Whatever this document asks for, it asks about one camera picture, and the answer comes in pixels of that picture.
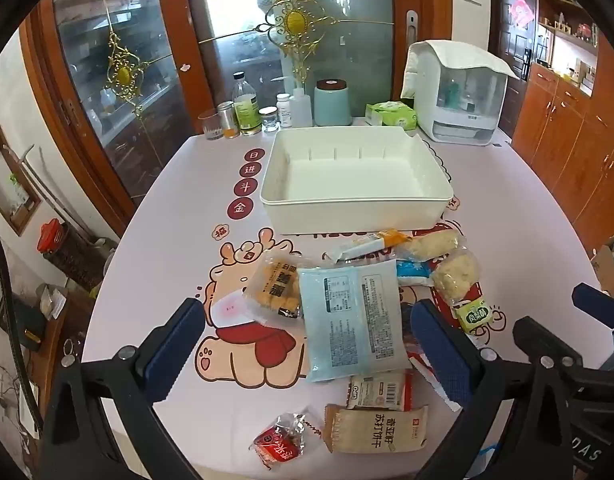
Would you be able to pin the white pill bottle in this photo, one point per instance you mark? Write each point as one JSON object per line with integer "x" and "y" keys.
{"x": 284, "y": 112}

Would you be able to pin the clear red candy packet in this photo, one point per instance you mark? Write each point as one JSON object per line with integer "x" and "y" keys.
{"x": 279, "y": 447}

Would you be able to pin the white cloth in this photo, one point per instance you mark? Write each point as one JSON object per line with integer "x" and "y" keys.
{"x": 467, "y": 55}

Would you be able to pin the white countertop appliance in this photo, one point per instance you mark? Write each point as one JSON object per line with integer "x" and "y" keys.
{"x": 452, "y": 127}

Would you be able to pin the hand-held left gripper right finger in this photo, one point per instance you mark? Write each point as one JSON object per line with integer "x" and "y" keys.
{"x": 443, "y": 355}

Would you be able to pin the white red barcode packet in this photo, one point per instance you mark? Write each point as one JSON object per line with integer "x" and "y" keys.
{"x": 377, "y": 391}

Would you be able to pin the large light blue packet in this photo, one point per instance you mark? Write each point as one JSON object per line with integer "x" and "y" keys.
{"x": 352, "y": 320}

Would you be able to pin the white orange stick packet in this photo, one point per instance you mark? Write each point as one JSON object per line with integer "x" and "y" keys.
{"x": 372, "y": 243}

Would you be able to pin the glass bottle with green label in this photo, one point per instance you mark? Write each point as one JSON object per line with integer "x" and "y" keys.
{"x": 247, "y": 110}

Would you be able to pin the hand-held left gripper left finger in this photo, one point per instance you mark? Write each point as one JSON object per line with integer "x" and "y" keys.
{"x": 174, "y": 345}

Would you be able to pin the red white striped packet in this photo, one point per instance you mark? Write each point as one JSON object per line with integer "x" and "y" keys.
{"x": 420, "y": 366}

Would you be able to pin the beige cracker packet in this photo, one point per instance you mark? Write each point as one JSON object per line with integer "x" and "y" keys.
{"x": 377, "y": 430}

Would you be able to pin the wood framed glass door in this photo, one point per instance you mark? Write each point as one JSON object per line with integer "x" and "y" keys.
{"x": 177, "y": 60}

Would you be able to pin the wooden cabinet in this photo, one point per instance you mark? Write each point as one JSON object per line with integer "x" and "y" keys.
{"x": 572, "y": 130}

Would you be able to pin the clear drinking glass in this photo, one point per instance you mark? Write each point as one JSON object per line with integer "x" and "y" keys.
{"x": 211, "y": 127}

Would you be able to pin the small glass jar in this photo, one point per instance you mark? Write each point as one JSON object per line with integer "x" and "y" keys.
{"x": 269, "y": 121}

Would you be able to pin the teal canister with brown lid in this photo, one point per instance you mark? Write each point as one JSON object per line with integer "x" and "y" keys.
{"x": 333, "y": 105}

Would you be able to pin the green tissue pack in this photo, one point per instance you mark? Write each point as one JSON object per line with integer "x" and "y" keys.
{"x": 392, "y": 116}

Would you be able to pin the white plastic bin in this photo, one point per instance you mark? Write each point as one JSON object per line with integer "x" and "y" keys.
{"x": 357, "y": 180}

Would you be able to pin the cardboard box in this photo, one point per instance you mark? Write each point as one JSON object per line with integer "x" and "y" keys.
{"x": 606, "y": 270}

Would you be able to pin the dark wooden door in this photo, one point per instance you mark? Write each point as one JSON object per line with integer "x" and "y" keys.
{"x": 502, "y": 45}

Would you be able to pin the white plastic bottle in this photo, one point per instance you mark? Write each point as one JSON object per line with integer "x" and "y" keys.
{"x": 302, "y": 110}

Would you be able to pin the metal can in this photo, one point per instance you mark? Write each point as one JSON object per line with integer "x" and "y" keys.
{"x": 228, "y": 120}

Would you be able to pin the orange biscuit snack packet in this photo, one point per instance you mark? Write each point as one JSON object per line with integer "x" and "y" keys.
{"x": 272, "y": 290}

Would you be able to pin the clear bag of rice cakes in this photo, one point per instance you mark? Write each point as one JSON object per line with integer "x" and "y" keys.
{"x": 434, "y": 244}
{"x": 457, "y": 272}

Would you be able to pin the green pastry packet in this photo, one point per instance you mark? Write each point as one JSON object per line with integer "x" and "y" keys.
{"x": 473, "y": 314}

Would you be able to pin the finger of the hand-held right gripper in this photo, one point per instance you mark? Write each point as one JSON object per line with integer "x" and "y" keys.
{"x": 542, "y": 335}
{"x": 594, "y": 301}

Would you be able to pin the large gold door ornament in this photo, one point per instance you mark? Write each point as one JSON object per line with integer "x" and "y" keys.
{"x": 294, "y": 20}

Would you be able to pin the small blue snack packet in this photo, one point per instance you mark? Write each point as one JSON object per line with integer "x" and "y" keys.
{"x": 412, "y": 271}

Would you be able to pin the small gold door ornament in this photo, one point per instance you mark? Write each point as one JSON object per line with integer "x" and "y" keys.
{"x": 124, "y": 74}

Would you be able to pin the red paper door decoration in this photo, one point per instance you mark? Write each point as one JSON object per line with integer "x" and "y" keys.
{"x": 521, "y": 11}

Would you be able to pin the jar with red lid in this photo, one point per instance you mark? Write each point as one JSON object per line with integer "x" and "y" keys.
{"x": 52, "y": 237}

